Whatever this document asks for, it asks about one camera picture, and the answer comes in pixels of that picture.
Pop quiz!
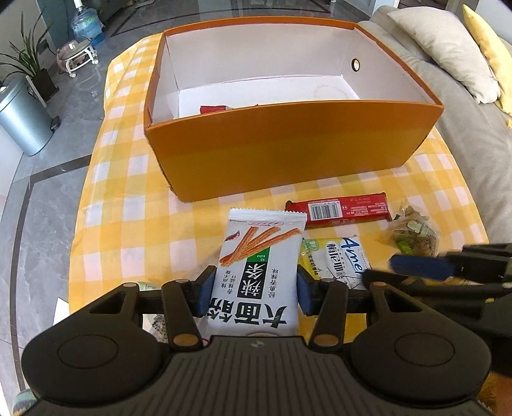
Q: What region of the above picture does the yellow white snack packet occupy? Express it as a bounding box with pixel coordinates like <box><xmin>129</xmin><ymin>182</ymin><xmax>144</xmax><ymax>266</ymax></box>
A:
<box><xmin>299</xmin><ymin>236</ymin><xmax>371</xmax><ymax>290</ymax></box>

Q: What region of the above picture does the clear nut snack bag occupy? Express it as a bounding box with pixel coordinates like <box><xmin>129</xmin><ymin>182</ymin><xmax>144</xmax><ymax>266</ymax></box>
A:
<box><xmin>385</xmin><ymin>203</ymin><xmax>439</xmax><ymax>257</ymax></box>

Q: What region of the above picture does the white breadstick snack packet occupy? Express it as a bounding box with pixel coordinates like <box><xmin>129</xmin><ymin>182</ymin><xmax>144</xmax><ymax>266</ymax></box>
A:
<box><xmin>200</xmin><ymin>208</ymin><xmax>307</xmax><ymax>339</ymax></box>

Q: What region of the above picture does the red barcode snack bar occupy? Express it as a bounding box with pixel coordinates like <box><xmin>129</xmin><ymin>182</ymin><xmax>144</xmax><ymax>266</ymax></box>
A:
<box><xmin>285</xmin><ymin>192</ymin><xmax>391</xmax><ymax>229</ymax></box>

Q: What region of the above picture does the red silver chip bag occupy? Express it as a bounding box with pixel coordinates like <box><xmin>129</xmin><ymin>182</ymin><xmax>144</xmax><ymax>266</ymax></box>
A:
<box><xmin>200</xmin><ymin>105</ymin><xmax>231</xmax><ymax>114</ymax></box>

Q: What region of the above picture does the white printed snack bag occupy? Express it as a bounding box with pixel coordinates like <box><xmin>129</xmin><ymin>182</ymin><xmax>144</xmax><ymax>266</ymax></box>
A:
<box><xmin>138</xmin><ymin>282</ymin><xmax>168</xmax><ymax>343</ymax></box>

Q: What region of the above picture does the yellow checkered tablecloth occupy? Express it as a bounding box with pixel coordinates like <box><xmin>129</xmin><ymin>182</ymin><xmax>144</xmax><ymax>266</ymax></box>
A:
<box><xmin>68</xmin><ymin>35</ymin><xmax>488</xmax><ymax>311</ymax></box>

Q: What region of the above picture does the grey sofa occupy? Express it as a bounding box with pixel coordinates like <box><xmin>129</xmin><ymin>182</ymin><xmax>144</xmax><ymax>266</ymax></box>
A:
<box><xmin>359</xmin><ymin>6</ymin><xmax>511</xmax><ymax>243</ymax></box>

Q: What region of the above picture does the orange cardboard box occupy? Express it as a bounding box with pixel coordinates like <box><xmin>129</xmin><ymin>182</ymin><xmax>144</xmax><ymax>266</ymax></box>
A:
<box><xmin>144</xmin><ymin>16</ymin><xmax>444</xmax><ymax>202</ymax></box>

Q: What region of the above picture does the yellow cushion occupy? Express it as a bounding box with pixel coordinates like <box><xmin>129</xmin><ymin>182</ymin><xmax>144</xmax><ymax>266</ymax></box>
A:
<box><xmin>462</xmin><ymin>5</ymin><xmax>511</xmax><ymax>129</ymax></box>

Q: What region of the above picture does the beige cushion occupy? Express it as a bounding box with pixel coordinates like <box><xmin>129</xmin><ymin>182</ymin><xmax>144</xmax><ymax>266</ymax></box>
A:
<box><xmin>388</xmin><ymin>6</ymin><xmax>501</xmax><ymax>104</ymax></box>

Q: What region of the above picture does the silver pedal trash can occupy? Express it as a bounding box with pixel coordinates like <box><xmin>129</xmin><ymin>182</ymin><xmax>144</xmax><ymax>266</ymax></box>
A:
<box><xmin>0</xmin><ymin>75</ymin><xmax>61</xmax><ymax>156</ymax></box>

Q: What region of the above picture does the white rolling stool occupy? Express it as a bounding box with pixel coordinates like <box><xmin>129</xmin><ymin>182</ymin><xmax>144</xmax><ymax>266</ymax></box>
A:
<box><xmin>56</xmin><ymin>38</ymin><xmax>99</xmax><ymax>78</ymax></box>

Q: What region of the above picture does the potted green plant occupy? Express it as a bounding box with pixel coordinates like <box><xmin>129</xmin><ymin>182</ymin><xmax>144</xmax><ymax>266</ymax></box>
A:
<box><xmin>1</xmin><ymin>12</ymin><xmax>58</xmax><ymax>103</ymax></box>

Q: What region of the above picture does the blue water jug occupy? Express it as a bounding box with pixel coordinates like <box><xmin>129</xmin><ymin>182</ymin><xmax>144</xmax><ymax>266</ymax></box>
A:
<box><xmin>70</xmin><ymin>0</ymin><xmax>105</xmax><ymax>46</ymax></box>

